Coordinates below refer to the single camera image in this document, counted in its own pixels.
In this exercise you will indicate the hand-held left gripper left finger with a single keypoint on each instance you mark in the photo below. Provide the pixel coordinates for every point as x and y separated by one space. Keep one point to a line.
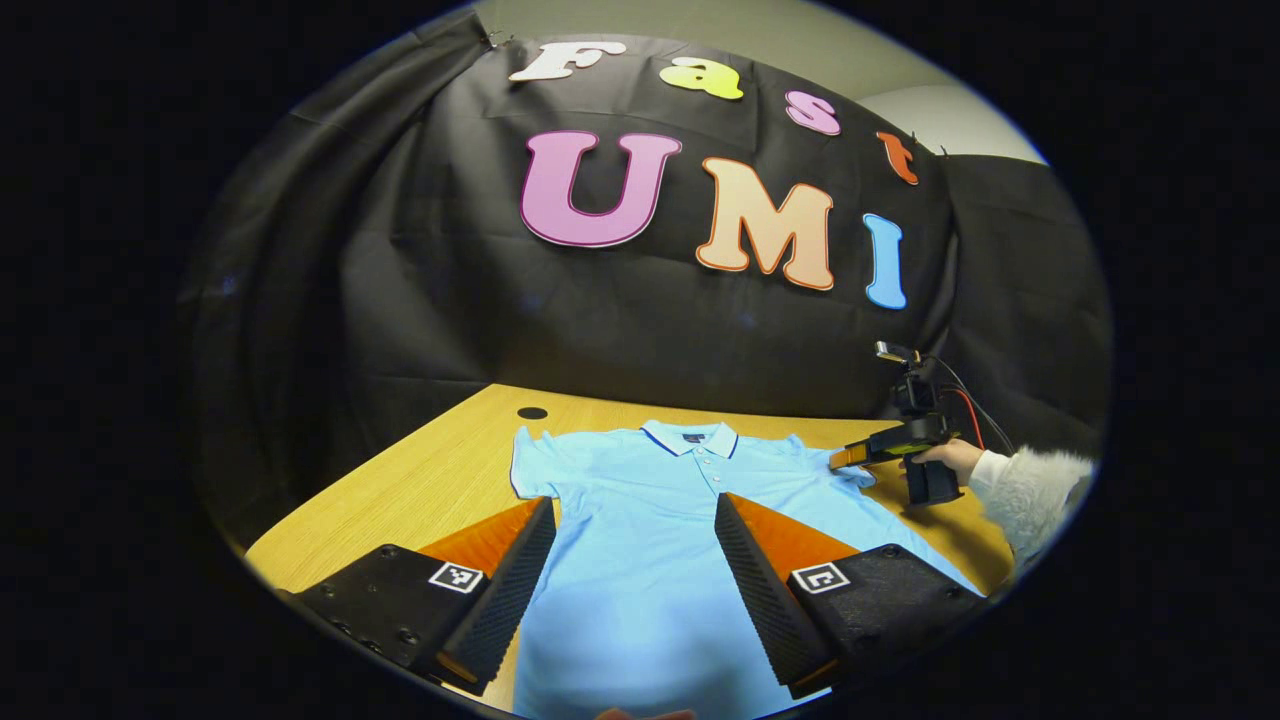
515 590

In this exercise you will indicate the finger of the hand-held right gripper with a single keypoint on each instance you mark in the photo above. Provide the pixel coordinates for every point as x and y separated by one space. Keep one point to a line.
850 456

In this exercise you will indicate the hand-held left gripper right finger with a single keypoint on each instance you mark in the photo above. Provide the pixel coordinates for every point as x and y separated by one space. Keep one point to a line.
760 600

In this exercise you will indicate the light blue T-shirt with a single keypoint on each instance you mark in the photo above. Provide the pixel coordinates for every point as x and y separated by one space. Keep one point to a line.
640 540

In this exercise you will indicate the black backdrop cloth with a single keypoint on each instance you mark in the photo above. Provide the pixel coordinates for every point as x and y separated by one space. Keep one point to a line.
640 340

